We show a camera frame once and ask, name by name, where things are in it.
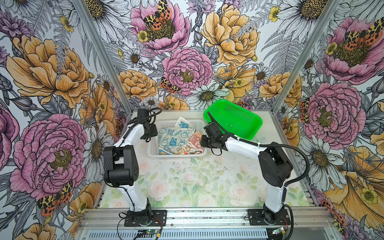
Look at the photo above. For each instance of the aluminium front rail frame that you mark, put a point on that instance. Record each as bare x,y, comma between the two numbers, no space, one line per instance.
307,223

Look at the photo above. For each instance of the right aluminium corner post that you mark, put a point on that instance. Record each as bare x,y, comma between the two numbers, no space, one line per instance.
321,25

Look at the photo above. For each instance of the left aluminium corner post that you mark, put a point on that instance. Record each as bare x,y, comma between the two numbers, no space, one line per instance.
94,36

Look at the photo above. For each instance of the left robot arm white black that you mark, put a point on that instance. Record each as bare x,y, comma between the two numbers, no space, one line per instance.
121,167

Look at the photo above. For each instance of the blue bunny pattern towel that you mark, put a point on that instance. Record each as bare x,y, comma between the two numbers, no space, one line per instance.
172,140

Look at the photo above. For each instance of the aluminium corner post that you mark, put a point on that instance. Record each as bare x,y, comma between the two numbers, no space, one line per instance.
94,36
321,25

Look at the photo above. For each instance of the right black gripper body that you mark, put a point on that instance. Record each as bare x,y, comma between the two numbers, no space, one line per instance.
208,142

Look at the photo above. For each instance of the green plastic basket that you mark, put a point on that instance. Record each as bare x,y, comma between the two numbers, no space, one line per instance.
235,119

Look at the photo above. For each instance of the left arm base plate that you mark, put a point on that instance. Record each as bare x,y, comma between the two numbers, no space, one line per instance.
155,218

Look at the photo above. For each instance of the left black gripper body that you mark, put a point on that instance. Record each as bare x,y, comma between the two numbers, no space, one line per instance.
150,132

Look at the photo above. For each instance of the orange pink patterned towel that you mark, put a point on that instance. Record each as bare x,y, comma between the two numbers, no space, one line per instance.
194,144

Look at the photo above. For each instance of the small green circuit board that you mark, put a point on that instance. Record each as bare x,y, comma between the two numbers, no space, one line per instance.
278,231

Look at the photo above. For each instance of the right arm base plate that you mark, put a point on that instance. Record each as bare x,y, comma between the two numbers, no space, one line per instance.
261,217

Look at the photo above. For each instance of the white plastic basket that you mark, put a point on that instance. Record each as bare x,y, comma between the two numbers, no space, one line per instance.
153,145

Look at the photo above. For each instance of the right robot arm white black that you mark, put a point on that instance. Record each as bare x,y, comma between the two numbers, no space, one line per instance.
275,166

